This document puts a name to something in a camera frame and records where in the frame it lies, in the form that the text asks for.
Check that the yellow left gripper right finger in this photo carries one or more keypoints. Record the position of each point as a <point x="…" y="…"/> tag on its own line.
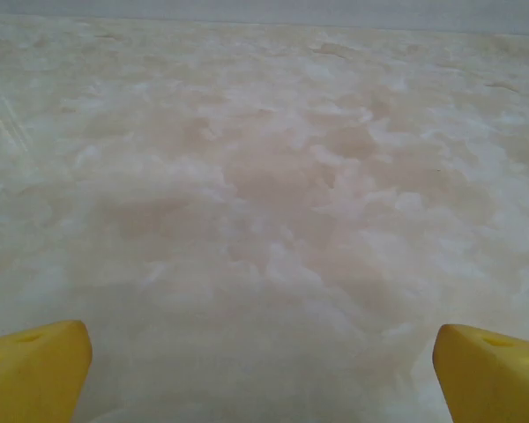
<point x="493" y="383"/>

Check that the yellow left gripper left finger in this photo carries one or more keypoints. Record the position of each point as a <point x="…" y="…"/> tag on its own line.
<point x="31" y="379"/>

